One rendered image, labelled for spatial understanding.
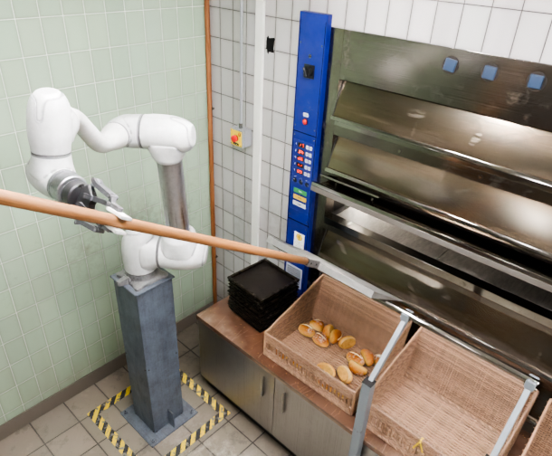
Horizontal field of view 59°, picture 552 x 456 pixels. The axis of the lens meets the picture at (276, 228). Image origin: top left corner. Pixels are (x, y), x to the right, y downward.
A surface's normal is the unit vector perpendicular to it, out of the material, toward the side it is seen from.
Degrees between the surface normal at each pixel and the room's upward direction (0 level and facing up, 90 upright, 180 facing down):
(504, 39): 90
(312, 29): 90
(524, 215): 70
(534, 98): 90
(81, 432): 0
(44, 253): 90
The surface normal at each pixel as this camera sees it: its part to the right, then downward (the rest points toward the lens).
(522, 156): -0.62, 0.04
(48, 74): 0.73, 0.37
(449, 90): -0.68, 0.35
